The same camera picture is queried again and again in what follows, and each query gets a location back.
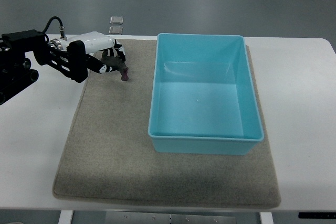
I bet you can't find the blue plastic box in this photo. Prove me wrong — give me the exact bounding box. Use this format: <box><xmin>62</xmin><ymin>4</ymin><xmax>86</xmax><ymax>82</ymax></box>
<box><xmin>148</xmin><ymin>33</ymin><xmax>265</xmax><ymax>155</ymax></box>

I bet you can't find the metal table frame bar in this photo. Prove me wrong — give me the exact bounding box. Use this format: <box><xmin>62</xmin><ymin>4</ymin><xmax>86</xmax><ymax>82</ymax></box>
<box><xmin>58</xmin><ymin>210</ymin><xmax>274</xmax><ymax>223</ymax></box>

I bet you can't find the black table control panel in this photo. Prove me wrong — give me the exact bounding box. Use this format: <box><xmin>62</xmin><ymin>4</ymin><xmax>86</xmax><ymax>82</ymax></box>
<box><xmin>298</xmin><ymin>212</ymin><xmax>336</xmax><ymax>219</ymax></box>

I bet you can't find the floor socket plate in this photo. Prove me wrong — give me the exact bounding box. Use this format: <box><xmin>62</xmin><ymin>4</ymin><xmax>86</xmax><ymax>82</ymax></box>
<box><xmin>109</xmin><ymin>26</ymin><xmax>123</xmax><ymax>35</ymax></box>
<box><xmin>109</xmin><ymin>16</ymin><xmax>124</xmax><ymax>25</ymax></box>

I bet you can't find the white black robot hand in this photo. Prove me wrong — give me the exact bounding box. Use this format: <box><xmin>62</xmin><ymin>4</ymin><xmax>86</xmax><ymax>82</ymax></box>
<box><xmin>49</xmin><ymin>31</ymin><xmax>125</xmax><ymax>74</ymax></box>

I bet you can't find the upper floor socket plate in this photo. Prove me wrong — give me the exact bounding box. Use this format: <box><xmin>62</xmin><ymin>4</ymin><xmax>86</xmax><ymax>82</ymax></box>
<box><xmin>109</xmin><ymin>16</ymin><xmax>124</xmax><ymax>25</ymax></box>

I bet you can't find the black cable with connector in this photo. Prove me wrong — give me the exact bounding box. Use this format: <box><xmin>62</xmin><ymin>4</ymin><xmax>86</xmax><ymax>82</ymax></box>
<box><xmin>41</xmin><ymin>16</ymin><xmax>68</xmax><ymax>40</ymax></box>

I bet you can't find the brown hippo toy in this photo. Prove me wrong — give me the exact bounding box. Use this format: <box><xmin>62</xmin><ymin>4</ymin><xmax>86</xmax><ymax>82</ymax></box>
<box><xmin>101</xmin><ymin>50</ymin><xmax>129</xmax><ymax>81</ymax></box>

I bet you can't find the grey felt mat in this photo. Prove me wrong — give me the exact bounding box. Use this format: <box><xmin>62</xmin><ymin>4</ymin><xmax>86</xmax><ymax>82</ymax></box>
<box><xmin>52</xmin><ymin>39</ymin><xmax>281</xmax><ymax>209</ymax></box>

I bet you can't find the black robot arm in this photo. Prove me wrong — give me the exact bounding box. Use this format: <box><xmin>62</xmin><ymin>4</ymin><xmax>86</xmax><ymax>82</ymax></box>
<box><xmin>1</xmin><ymin>30</ymin><xmax>48</xmax><ymax>104</ymax></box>

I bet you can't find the lower floor socket plate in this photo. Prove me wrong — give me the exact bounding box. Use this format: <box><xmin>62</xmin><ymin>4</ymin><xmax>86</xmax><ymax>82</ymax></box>
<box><xmin>109</xmin><ymin>26</ymin><xmax>123</xmax><ymax>35</ymax></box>

